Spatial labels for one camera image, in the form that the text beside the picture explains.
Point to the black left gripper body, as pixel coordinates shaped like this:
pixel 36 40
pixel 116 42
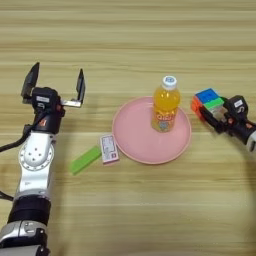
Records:
pixel 48 121

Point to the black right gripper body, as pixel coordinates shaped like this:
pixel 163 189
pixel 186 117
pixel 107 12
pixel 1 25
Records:
pixel 240 128

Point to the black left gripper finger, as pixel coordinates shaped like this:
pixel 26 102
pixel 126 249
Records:
pixel 80 86
pixel 30 81

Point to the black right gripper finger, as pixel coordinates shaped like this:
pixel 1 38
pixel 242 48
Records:
pixel 211 120
pixel 226 102

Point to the multicoloured puzzle cube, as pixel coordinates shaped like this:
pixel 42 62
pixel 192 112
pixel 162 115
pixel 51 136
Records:
pixel 206 100

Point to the orange juice bottle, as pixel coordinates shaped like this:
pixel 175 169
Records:
pixel 165 106

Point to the pink round plate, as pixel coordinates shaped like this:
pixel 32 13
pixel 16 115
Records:
pixel 143 140

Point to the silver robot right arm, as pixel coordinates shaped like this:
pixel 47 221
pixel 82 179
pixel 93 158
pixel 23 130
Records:
pixel 252 141

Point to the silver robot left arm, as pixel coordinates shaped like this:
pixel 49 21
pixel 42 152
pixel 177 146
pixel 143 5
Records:
pixel 35 166

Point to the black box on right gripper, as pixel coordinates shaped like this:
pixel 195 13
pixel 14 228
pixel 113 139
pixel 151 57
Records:
pixel 238 105

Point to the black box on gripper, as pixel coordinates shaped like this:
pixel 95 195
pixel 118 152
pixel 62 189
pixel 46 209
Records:
pixel 45 98
pixel 238 105

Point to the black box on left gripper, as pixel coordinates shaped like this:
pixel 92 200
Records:
pixel 45 98

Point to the green rectangular block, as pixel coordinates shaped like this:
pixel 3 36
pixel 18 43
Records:
pixel 85 160

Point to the small pink white card box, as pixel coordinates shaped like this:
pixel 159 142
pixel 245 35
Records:
pixel 109 149

